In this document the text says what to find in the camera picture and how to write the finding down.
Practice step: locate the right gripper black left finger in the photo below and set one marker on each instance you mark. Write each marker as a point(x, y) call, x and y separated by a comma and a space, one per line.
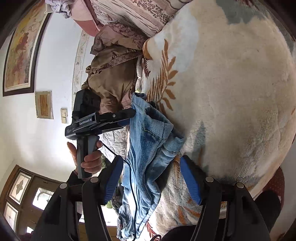
point(59, 220)

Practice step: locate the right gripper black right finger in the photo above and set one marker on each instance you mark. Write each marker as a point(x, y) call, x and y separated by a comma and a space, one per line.
point(228, 211)

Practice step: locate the blue denim jeans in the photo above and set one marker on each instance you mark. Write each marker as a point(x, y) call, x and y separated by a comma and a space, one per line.
point(153, 144)

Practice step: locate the grey quilted bedspread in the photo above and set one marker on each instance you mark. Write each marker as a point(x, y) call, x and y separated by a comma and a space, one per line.
point(117, 141)

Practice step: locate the small framed picture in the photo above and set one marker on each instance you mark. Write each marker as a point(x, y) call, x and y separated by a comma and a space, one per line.
point(44, 107)

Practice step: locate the brown satin pillow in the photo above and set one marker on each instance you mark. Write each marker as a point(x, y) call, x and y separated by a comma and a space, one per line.
point(112, 73)

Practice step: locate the large framed painting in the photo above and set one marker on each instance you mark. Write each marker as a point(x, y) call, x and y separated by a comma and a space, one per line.
point(21, 56)

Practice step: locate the pink folded blanket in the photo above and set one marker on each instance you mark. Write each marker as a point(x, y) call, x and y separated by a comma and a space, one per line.
point(84, 15)

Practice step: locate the striped floral bed sheet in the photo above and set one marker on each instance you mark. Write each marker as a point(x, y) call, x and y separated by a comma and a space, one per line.
point(150, 16)

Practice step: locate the cream leaf-print fleece blanket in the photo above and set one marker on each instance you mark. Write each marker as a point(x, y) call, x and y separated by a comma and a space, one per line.
point(223, 73)

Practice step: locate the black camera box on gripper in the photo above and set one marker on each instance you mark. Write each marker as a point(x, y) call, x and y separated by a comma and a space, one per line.
point(86, 103)

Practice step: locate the beige wall switch plate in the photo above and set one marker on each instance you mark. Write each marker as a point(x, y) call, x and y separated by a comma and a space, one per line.
point(64, 115)

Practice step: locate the wooden stained-glass window frame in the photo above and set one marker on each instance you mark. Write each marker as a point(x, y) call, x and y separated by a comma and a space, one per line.
point(24, 197)

